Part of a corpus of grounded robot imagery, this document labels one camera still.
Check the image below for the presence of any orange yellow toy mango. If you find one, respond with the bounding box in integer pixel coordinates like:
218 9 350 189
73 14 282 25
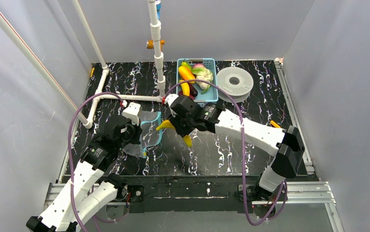
178 66 195 84

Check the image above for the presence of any clear zip top bag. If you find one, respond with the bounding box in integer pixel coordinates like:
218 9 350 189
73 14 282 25
122 111 163 158

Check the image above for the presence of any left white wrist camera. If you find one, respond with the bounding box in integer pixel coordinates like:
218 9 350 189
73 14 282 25
122 102 142 126

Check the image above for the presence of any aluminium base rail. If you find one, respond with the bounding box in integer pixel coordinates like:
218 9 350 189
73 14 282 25
44 181 346 232

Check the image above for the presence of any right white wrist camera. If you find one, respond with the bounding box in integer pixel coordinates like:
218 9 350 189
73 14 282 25
163 94 179 108

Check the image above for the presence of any orange pipe clamp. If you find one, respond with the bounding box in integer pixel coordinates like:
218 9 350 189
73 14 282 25
146 40 165 50

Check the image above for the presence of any dark purple toy eggplant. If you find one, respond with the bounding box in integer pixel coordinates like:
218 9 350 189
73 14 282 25
188 84 198 98

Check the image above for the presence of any yellow toy banana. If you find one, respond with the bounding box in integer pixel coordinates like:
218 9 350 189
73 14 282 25
179 80 190 97
156 120 192 147

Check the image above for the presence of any white green toy cabbage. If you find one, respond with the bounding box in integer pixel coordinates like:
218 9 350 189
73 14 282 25
191 67 213 94

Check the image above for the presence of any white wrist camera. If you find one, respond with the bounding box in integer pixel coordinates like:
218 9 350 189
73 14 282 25
122 102 142 126
163 94 179 108

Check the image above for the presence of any pink toy peach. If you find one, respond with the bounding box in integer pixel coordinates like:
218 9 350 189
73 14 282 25
193 63 205 69

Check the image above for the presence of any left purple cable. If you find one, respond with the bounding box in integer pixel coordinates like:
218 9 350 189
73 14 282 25
67 92 128 232

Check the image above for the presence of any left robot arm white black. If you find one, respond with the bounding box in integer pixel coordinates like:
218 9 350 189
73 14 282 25
26 115 142 232

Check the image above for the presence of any orange handled screwdriver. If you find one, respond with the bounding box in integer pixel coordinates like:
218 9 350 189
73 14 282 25
270 120 281 128

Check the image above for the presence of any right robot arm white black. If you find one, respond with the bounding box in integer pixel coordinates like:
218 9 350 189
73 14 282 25
163 94 305 201

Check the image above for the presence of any blue plastic basket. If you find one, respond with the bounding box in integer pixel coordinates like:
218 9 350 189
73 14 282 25
176 58 219 105

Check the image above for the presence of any white PVC pipe frame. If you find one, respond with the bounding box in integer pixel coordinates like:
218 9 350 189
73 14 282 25
0 0 165 129

